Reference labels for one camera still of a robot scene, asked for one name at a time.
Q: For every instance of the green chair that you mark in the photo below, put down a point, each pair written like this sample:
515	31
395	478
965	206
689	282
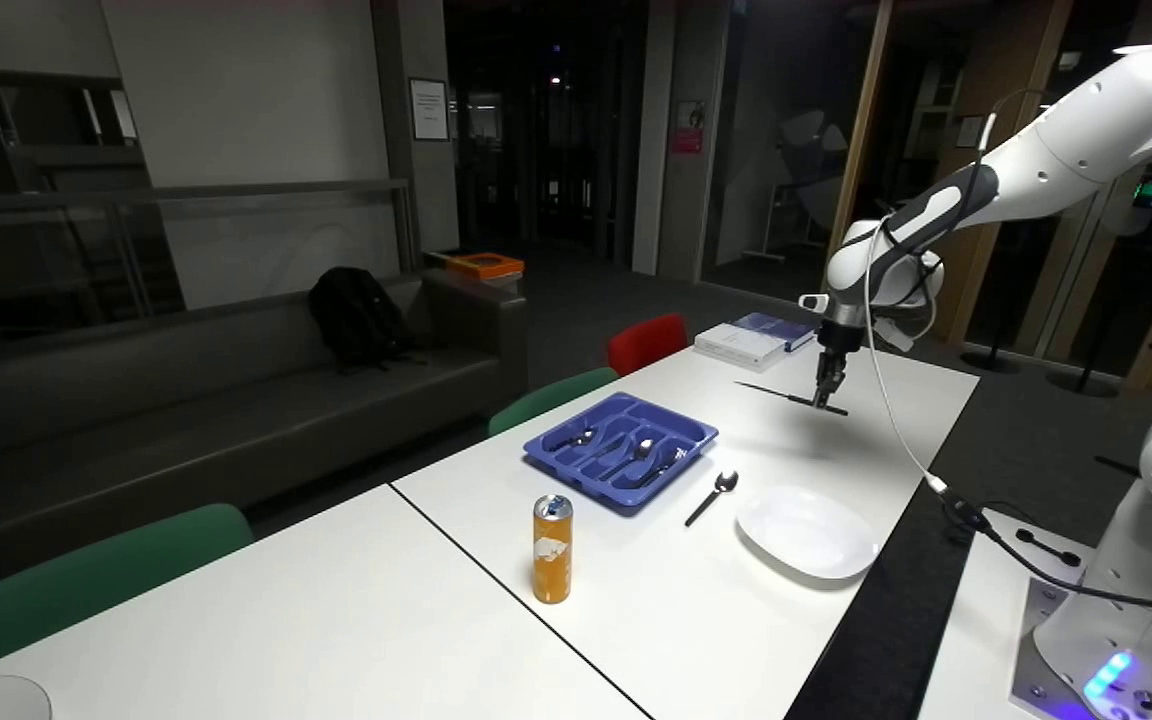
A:
81	585
549	399

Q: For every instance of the red wall sign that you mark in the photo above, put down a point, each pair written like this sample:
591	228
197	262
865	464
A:
687	130

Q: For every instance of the blue book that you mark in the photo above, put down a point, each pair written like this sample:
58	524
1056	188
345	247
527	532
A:
778	325

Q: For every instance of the blue plastic cutlery tray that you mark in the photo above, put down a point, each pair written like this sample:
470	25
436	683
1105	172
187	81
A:
562	464

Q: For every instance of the orange drink can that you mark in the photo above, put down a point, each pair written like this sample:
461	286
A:
552	552

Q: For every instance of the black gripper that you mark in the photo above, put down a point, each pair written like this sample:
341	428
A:
838	345

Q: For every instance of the grey sofa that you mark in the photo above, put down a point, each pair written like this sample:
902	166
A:
138	412

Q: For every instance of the framed wall notice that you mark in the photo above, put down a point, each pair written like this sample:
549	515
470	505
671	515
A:
431	110

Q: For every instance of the shiny metal spoon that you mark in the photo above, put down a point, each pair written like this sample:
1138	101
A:
586	439

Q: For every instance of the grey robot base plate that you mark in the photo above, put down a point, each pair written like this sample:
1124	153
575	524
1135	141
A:
1138	683

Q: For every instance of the white square plate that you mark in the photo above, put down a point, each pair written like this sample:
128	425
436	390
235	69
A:
800	532

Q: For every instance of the red chair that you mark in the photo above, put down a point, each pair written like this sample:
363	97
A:
644	345

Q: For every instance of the black backpack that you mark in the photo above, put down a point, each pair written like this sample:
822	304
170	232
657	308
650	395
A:
358	316

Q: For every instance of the bin with orange lid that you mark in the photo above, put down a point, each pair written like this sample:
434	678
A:
486	265

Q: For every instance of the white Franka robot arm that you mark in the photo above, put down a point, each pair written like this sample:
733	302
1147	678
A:
1068	144

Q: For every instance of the glass railing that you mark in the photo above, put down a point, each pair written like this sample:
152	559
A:
71	252

